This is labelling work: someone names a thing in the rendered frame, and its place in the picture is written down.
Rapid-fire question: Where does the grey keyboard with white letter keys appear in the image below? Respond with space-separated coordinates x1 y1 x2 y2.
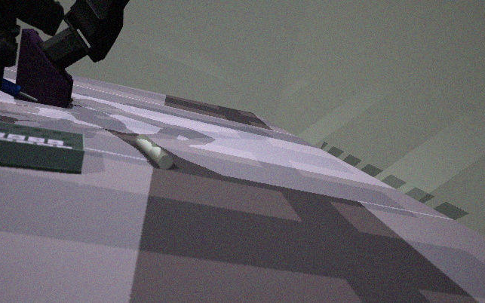
0 121 85 174

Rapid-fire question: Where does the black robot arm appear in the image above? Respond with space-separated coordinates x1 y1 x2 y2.
4 0 130 73

